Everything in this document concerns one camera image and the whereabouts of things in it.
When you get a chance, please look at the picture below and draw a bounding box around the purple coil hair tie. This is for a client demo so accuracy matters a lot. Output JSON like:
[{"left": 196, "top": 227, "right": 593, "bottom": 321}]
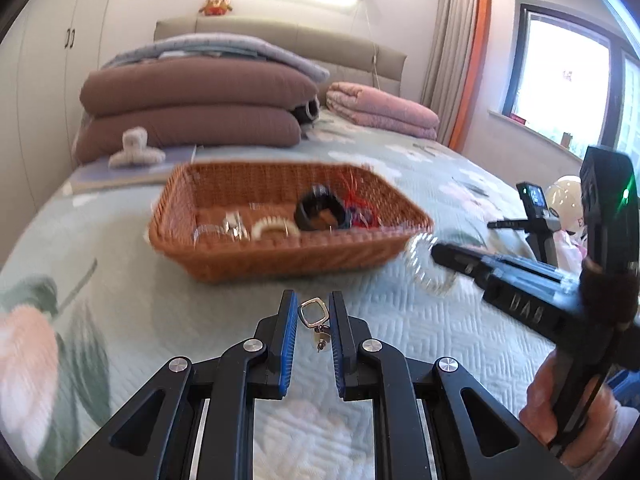
[{"left": 349, "top": 209, "right": 383, "bottom": 230}]

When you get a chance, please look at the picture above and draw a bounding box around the orange plush toy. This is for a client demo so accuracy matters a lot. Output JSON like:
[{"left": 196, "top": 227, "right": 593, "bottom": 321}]
[{"left": 198, "top": 0, "right": 235, "bottom": 17}]

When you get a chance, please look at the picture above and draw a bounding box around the white wardrobe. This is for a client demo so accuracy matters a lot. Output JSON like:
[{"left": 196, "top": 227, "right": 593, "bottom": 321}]
[{"left": 0, "top": 0, "right": 162, "bottom": 197}]

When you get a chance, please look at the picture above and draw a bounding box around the pink folded quilt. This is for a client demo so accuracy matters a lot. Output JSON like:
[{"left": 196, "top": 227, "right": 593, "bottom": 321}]
[{"left": 326, "top": 81, "right": 441, "bottom": 141}]

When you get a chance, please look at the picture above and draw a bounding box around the beige curtain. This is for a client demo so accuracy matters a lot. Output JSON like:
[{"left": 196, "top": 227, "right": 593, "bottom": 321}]
[{"left": 420, "top": 0, "right": 481, "bottom": 146}]

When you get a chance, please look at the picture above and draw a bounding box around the orange curtain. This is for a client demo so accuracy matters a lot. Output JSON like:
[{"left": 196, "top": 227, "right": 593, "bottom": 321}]
[{"left": 447, "top": 0, "right": 494, "bottom": 151}]

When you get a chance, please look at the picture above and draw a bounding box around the black stand with screen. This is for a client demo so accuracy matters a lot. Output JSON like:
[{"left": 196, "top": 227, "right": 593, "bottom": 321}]
[{"left": 487, "top": 181, "right": 564, "bottom": 267}]

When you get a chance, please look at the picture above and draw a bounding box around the dark framed window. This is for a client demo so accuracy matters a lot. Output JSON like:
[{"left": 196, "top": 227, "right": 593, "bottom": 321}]
[{"left": 500, "top": 0, "right": 640, "bottom": 157}]

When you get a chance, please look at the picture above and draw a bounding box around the light teal folded sheet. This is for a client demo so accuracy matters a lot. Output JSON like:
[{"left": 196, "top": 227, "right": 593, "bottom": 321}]
[{"left": 160, "top": 48, "right": 262, "bottom": 59}]

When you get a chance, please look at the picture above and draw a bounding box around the white lamp cable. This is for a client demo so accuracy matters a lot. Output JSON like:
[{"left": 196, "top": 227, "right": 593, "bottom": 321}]
[{"left": 350, "top": 0, "right": 382, "bottom": 87}]

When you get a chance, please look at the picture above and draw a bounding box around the white round helmet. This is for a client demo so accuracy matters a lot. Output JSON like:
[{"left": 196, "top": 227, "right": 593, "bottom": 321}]
[{"left": 544, "top": 174, "right": 586, "bottom": 234}]

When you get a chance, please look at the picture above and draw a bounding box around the pink cloth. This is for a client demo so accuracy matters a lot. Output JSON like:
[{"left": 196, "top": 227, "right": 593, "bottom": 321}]
[{"left": 557, "top": 227, "right": 591, "bottom": 267}]

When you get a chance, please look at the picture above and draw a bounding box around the red string bracelet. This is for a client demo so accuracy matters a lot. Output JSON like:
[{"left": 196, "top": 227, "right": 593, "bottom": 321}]
[{"left": 332, "top": 172, "right": 381, "bottom": 228}]

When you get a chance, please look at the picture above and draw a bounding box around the green floral bedspread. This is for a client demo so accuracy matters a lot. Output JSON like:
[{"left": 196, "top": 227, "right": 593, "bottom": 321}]
[{"left": 0, "top": 107, "right": 640, "bottom": 480}]

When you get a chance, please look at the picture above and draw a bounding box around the silver hair clip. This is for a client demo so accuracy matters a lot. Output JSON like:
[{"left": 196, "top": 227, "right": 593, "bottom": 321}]
[{"left": 222, "top": 209, "right": 251, "bottom": 240}]

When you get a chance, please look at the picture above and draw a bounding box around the person's right hand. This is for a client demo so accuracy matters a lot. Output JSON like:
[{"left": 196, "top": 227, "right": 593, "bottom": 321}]
[{"left": 519, "top": 347, "right": 619, "bottom": 469}]

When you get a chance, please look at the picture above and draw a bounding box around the brown folded quilt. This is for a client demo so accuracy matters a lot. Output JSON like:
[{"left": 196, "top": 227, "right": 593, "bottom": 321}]
[
  {"left": 80, "top": 56, "right": 320, "bottom": 120},
  {"left": 74, "top": 105, "right": 303, "bottom": 166}
]

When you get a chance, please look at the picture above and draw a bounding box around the beige padded headboard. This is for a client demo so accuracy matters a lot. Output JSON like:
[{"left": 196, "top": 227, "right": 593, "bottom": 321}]
[{"left": 152, "top": 15, "right": 408, "bottom": 96}]

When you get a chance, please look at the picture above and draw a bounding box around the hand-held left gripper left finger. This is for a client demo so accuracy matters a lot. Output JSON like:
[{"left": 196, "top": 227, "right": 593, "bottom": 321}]
[{"left": 54, "top": 289, "right": 300, "bottom": 480}]

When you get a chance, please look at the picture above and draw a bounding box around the silver square earring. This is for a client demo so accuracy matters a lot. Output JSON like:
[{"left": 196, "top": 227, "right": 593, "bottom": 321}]
[{"left": 298, "top": 297, "right": 329, "bottom": 354}]

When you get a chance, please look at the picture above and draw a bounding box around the white fluffy hair claw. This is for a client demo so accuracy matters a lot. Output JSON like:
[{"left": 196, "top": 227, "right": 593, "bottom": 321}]
[{"left": 108, "top": 129, "right": 166, "bottom": 169}]

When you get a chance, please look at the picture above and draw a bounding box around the lavender book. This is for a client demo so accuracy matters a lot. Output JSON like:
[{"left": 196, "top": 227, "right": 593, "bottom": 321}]
[{"left": 67, "top": 144, "right": 199, "bottom": 192}]

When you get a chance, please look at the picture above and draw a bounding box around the brown wicker basket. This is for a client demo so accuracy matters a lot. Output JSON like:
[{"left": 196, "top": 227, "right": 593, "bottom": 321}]
[{"left": 148, "top": 161, "right": 435, "bottom": 285}]

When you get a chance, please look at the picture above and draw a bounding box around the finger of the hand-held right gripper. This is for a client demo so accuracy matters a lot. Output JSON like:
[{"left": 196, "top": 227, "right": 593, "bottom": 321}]
[{"left": 431, "top": 242, "right": 502, "bottom": 292}]

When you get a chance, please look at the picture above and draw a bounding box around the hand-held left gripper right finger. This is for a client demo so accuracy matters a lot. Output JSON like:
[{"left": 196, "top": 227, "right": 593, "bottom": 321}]
[{"left": 327, "top": 290, "right": 576, "bottom": 480}]

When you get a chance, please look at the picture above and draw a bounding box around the lavender printed blanket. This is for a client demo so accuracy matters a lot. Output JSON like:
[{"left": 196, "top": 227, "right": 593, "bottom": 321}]
[{"left": 99, "top": 33, "right": 331, "bottom": 84}]

